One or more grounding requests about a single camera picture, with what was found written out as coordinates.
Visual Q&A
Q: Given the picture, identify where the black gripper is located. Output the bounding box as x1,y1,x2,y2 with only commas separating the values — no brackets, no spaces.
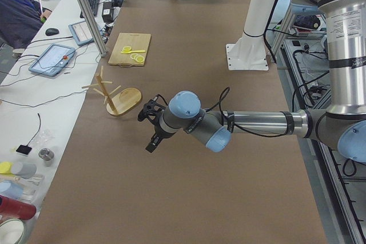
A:
145,115,169,153

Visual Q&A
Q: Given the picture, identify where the wooden cup storage rack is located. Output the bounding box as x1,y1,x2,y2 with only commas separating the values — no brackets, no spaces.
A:
82,66,142,117

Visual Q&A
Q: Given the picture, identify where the black square sensor pad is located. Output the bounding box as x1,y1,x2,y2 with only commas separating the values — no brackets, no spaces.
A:
16,145,32,155

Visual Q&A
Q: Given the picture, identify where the white green-rimmed bowl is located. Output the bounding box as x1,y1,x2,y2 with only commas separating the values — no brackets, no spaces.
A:
0,219,26,244

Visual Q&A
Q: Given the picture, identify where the teach pendant tablet far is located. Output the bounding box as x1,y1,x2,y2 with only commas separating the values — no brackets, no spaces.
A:
68,20,94,46

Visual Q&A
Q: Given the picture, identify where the lemon slice row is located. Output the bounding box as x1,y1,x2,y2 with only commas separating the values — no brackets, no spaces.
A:
135,55,145,63
134,55,144,62

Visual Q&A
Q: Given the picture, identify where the yellow plastic knife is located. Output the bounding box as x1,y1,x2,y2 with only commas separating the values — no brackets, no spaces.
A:
120,50,146,54

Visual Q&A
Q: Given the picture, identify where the teach pendant tablet near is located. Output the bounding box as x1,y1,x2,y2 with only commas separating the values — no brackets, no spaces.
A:
29,43,76,77

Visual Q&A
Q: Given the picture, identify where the lemon slice row near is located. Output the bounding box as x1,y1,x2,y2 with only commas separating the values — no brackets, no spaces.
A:
135,55,145,63

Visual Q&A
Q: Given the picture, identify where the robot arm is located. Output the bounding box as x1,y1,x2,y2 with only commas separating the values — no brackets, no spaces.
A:
138,0,365,162

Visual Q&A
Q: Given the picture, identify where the grey cup lying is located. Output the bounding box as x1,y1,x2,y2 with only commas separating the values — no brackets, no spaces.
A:
10,162,37,179

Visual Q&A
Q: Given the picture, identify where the seated person in blue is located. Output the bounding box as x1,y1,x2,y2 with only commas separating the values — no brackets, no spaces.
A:
1,0,52,49

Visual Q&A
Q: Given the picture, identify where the black computer mouse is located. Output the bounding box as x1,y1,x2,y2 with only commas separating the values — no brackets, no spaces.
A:
45,27,59,36

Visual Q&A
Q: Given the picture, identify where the yellow cup lying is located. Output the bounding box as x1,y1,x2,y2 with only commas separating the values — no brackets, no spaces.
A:
0,162,13,175

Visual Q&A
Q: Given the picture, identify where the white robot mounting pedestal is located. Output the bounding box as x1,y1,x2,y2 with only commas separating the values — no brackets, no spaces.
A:
226,0,275,71

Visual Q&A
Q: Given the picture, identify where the bamboo cutting board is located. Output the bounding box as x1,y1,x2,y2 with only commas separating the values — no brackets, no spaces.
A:
108,33,152,67

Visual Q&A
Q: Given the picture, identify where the light blue cup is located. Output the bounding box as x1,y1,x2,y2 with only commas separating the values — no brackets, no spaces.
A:
0,181,23,199

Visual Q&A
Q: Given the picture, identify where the aluminium frame post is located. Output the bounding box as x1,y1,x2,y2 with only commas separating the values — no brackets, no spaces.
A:
77,0,107,57

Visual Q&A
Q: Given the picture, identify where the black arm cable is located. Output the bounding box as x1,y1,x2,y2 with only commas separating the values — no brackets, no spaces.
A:
204,86,289,138

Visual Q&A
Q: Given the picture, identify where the lemon slice by knife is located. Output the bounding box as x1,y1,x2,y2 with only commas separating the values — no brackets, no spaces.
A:
121,46,132,53

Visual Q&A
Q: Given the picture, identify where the red thermos bottle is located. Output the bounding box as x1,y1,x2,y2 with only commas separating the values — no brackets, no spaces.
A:
1,196,37,220

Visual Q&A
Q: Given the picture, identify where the lemon slice row middle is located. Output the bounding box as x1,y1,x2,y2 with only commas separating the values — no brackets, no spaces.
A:
134,55,144,62

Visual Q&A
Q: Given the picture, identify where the black power adapter box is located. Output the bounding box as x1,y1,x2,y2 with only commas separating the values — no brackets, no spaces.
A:
102,2,114,23

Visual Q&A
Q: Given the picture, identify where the black keyboard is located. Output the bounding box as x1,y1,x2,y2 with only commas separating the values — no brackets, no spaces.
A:
87,0,99,17

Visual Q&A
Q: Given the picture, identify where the teach pendant tablet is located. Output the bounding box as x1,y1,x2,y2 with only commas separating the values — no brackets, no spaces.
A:
68,20,94,46
29,43,76,77

